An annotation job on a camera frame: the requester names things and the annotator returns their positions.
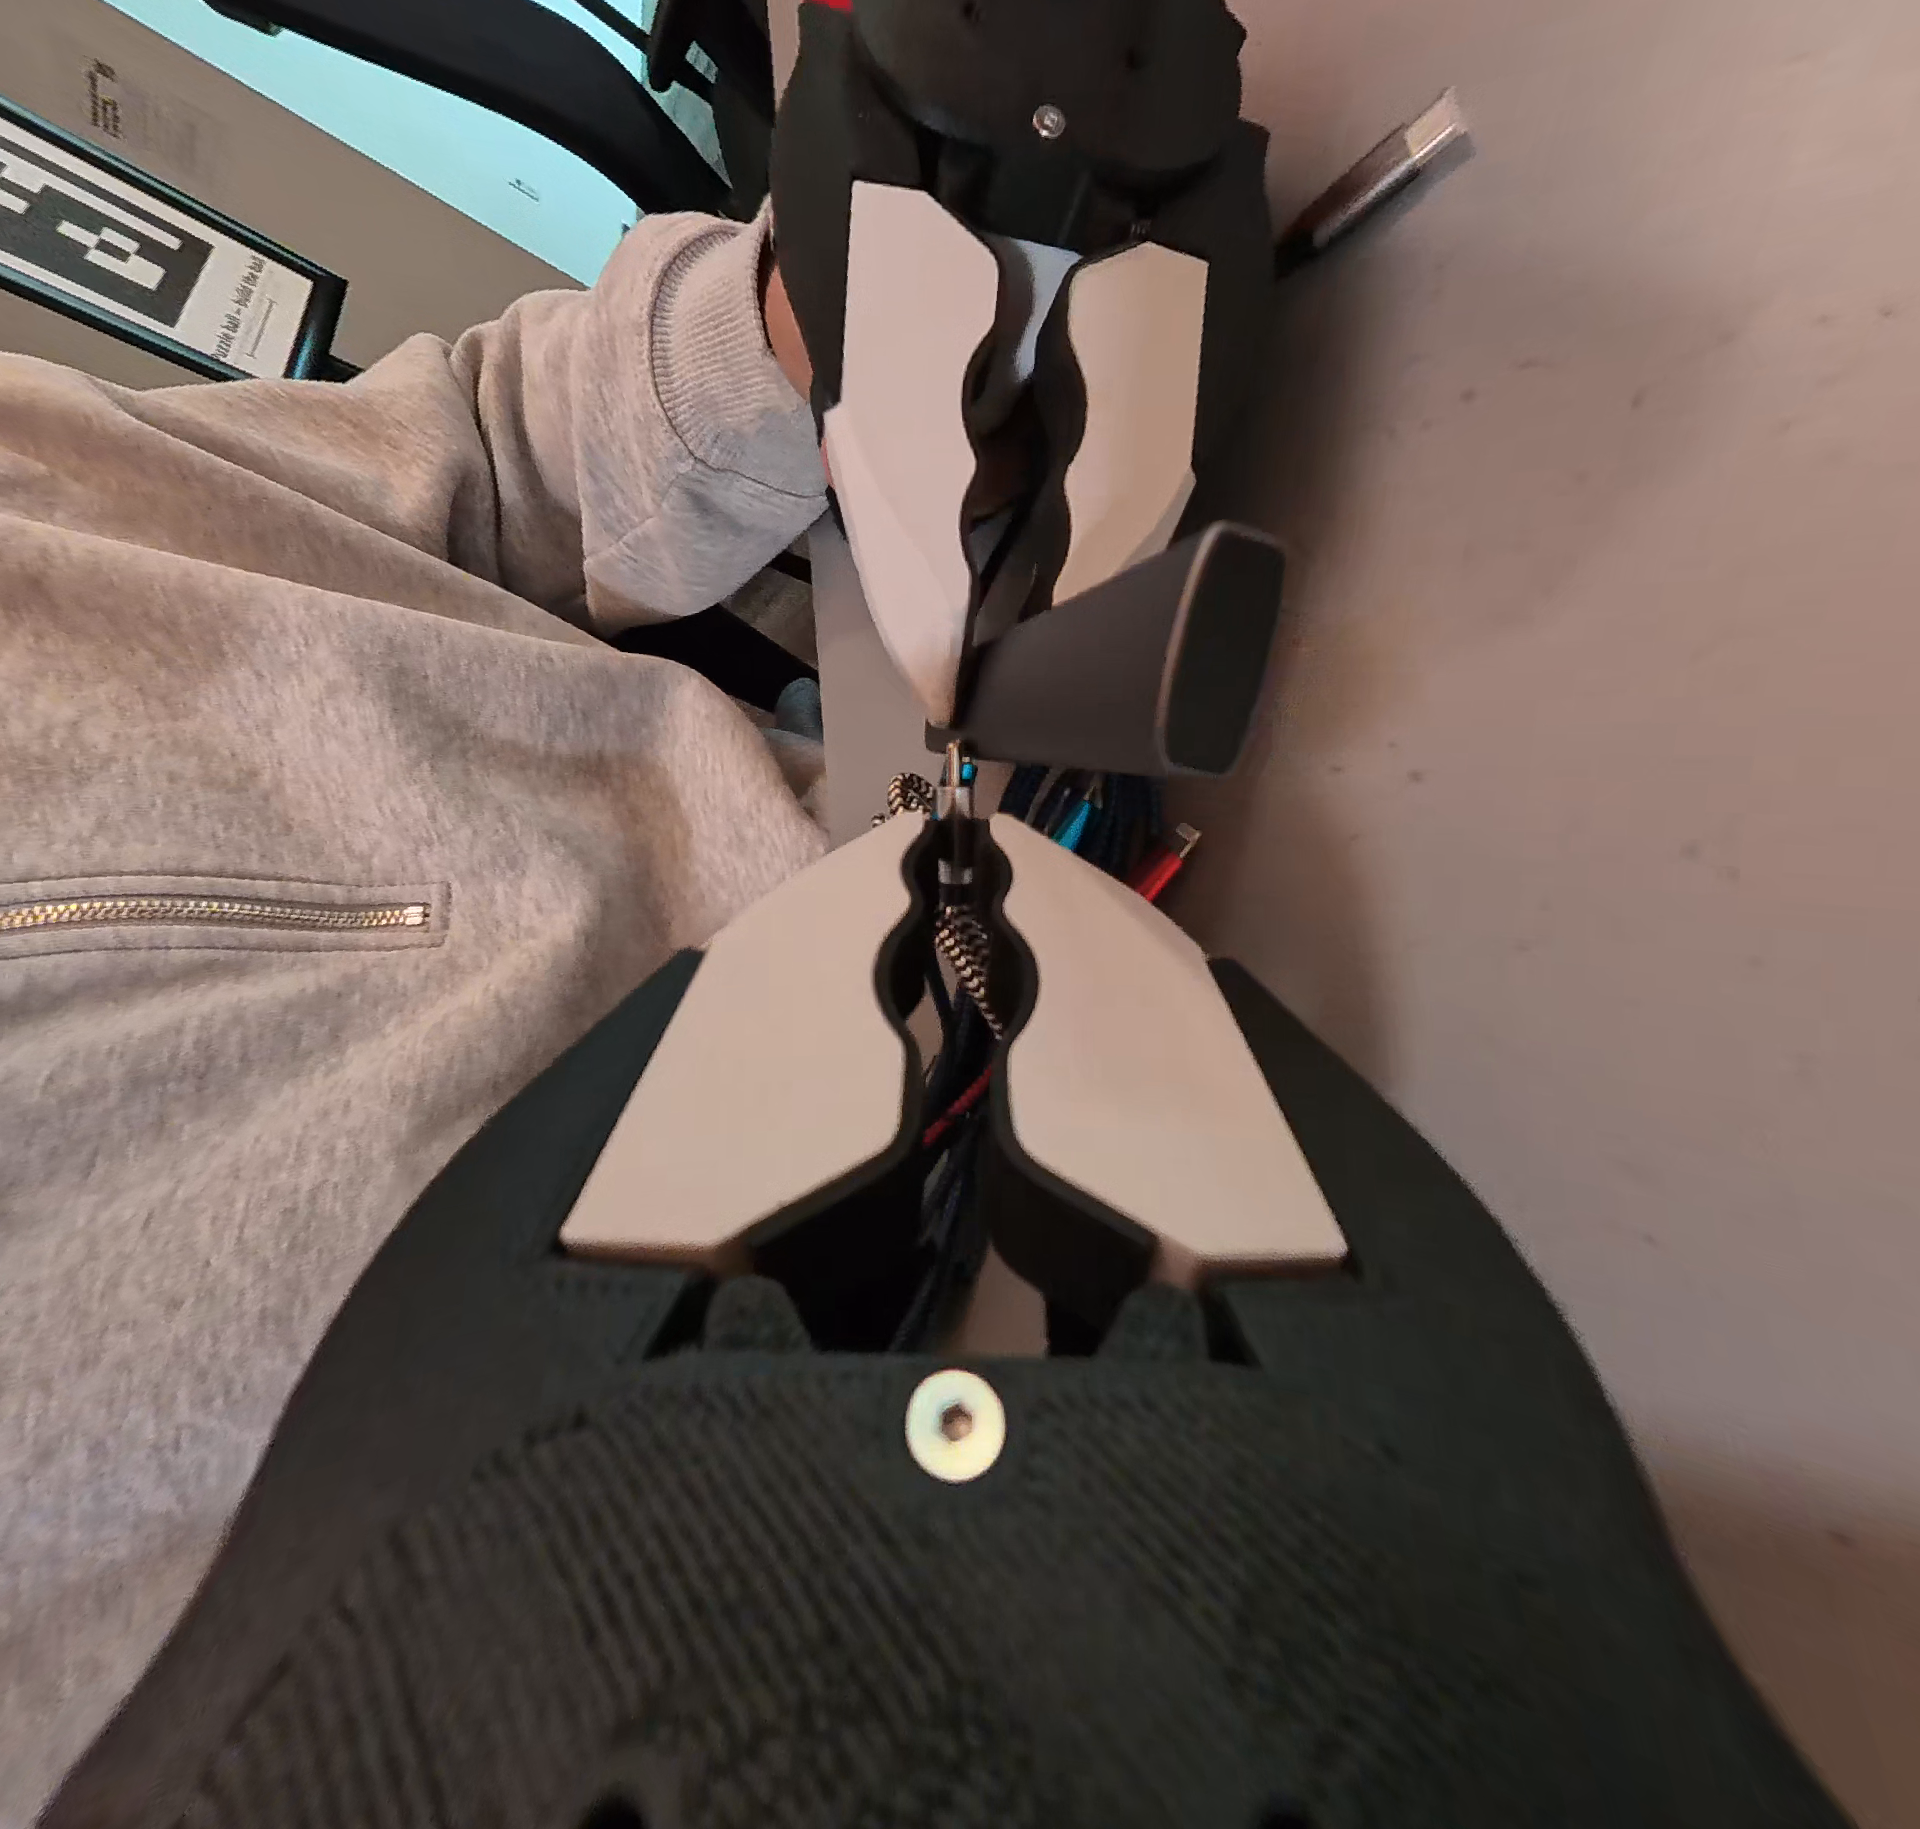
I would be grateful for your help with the framed printed sign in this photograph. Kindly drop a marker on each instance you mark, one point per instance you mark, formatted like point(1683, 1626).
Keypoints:
point(135, 248)

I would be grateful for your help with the grey charging hub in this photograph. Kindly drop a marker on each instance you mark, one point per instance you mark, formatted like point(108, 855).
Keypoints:
point(1110, 660)

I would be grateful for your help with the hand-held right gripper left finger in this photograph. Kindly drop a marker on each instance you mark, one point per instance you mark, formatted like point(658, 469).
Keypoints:
point(750, 1080)

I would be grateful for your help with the person's left forearm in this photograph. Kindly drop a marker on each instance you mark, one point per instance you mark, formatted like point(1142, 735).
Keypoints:
point(645, 405)

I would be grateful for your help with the dark flat device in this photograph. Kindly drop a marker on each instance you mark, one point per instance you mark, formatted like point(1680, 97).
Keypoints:
point(1373, 180)

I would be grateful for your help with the person's grey hoodie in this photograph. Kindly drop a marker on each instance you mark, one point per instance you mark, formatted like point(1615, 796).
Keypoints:
point(300, 689)

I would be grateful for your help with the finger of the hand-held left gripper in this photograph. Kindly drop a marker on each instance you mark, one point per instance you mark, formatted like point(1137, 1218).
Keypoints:
point(900, 420)
point(1141, 390)

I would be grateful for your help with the black chair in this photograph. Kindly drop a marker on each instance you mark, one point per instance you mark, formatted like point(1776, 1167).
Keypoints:
point(450, 44)

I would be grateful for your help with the beige desk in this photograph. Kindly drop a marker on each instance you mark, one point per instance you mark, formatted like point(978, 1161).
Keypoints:
point(1575, 660)

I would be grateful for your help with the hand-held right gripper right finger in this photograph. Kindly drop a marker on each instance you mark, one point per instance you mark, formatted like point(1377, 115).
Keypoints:
point(1154, 1096)

